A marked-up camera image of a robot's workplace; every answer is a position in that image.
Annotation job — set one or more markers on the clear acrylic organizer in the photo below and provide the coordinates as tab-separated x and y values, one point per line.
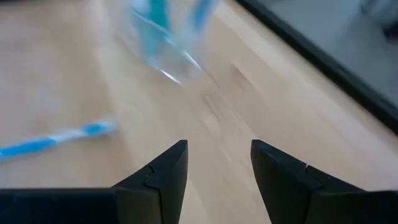
174	62

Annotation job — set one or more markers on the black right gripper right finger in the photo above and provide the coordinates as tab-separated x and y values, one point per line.
289	193

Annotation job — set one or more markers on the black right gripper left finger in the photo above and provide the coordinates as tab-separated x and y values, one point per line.
155	199

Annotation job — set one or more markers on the blue white toothbrush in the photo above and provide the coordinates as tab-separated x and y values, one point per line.
31	146
202	12

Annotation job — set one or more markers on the teal mouthwash bottle white cap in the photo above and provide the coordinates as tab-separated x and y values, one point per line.
155	31

